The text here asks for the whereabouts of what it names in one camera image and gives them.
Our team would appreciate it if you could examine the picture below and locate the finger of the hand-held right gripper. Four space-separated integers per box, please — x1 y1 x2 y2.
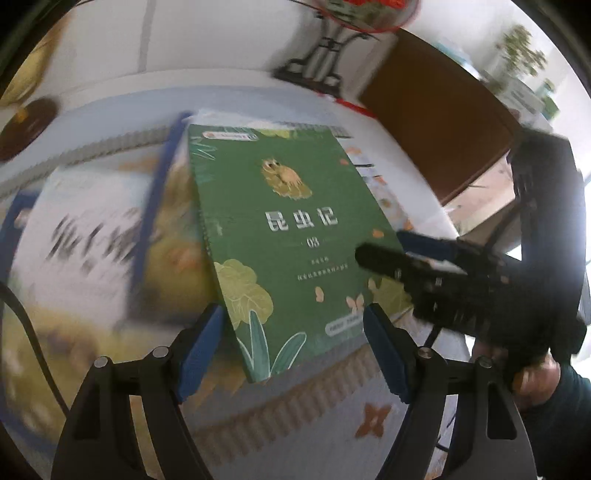
397 231 509 278
355 244 467 324

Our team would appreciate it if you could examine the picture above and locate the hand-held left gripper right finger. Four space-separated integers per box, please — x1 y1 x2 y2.
362 302 539 480

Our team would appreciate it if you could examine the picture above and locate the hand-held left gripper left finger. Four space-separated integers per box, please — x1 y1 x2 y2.
51 302 227 480

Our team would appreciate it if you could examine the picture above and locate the green book cabbage print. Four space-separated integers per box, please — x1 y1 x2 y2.
187 124 414 384

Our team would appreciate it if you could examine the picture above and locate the person's right forearm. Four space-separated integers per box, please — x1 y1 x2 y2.
522 364 591 480

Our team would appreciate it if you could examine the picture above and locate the person's right hand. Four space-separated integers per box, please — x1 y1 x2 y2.
473 344 561 409

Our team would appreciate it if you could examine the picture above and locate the patterned blue table mat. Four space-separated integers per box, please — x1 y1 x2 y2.
0 106 462 480

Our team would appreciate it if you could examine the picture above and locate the wooden cabinet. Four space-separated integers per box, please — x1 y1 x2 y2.
358 28 525 208

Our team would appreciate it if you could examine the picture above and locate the green box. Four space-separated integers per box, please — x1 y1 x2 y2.
536 78 561 118

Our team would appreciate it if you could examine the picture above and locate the green white package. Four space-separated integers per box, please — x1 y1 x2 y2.
501 80 541 116

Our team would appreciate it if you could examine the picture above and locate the red tassel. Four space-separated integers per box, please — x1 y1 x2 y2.
318 90 377 118

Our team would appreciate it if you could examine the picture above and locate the potted green plant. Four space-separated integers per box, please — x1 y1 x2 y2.
485 25 548 93

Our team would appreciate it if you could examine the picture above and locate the light blue tissue box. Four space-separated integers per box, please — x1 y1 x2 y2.
434 39 481 70

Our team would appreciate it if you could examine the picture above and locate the embroidered round fan on stand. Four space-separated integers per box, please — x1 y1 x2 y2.
272 0 421 100

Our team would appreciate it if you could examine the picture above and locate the beige desk globe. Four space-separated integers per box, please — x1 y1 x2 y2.
0 18 70 162

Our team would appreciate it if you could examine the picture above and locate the white bookshelf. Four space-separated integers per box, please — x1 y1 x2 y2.
28 0 333 107

